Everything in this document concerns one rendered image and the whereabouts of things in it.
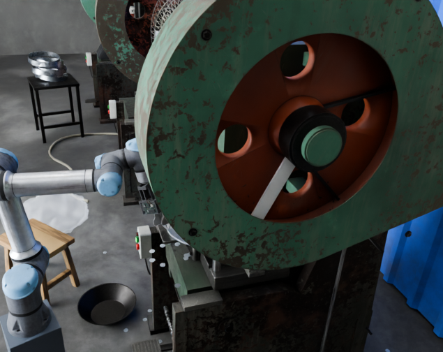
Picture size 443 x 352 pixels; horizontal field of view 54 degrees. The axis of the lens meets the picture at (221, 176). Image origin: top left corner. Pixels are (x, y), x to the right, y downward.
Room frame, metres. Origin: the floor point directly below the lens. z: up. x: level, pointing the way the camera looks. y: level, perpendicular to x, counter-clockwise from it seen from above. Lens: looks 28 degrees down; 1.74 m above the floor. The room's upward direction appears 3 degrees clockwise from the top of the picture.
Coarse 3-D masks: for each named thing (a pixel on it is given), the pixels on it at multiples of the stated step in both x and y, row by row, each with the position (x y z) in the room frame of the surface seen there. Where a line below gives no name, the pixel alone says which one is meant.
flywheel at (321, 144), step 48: (336, 48) 1.09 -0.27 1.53; (240, 96) 1.01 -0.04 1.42; (288, 96) 1.05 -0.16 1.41; (336, 96) 1.10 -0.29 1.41; (384, 96) 1.15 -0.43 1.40; (288, 144) 0.94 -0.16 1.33; (336, 144) 0.95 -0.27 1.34; (384, 144) 1.15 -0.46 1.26; (240, 192) 1.01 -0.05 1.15; (336, 192) 1.12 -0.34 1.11
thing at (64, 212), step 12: (24, 204) 2.47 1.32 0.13; (36, 204) 2.41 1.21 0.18; (48, 204) 2.41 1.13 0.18; (60, 204) 2.41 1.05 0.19; (72, 204) 2.44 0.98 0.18; (84, 204) 2.49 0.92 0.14; (36, 216) 2.30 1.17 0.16; (48, 216) 2.30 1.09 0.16; (60, 216) 2.33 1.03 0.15; (72, 216) 2.36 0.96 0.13; (84, 216) 2.39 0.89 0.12; (60, 228) 2.26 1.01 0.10; (72, 228) 2.30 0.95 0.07
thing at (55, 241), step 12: (36, 228) 1.93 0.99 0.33; (48, 228) 1.93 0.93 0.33; (0, 240) 1.81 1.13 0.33; (48, 240) 1.83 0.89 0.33; (60, 240) 1.83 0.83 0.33; (72, 240) 1.85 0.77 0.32; (12, 264) 1.83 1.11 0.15; (72, 264) 1.85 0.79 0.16; (60, 276) 1.79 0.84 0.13; (72, 276) 1.84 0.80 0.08; (48, 288) 1.71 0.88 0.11; (48, 300) 1.69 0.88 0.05
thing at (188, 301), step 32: (352, 256) 1.32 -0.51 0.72; (256, 288) 1.23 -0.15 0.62; (288, 288) 1.25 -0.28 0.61; (320, 288) 1.28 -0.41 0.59; (352, 288) 1.33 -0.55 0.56; (192, 320) 1.11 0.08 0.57; (224, 320) 1.15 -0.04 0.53; (256, 320) 1.20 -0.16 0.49; (288, 320) 1.25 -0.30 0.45; (320, 320) 1.30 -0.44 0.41; (352, 320) 1.35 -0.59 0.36
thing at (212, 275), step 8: (200, 256) 1.34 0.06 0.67; (208, 264) 1.25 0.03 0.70; (224, 264) 1.27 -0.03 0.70; (208, 272) 1.24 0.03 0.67; (216, 272) 1.21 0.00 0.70; (224, 272) 1.21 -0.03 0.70; (232, 272) 1.21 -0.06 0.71; (240, 272) 1.21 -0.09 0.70; (264, 272) 1.24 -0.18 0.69; (272, 272) 1.25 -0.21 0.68; (280, 272) 1.26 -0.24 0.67; (288, 272) 1.27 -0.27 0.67; (216, 280) 1.18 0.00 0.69; (224, 280) 1.19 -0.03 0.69; (232, 280) 1.20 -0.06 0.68; (240, 280) 1.21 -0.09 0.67; (248, 280) 1.22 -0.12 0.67; (256, 280) 1.23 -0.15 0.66; (264, 280) 1.24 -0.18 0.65; (216, 288) 1.18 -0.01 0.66; (224, 288) 1.19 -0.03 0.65
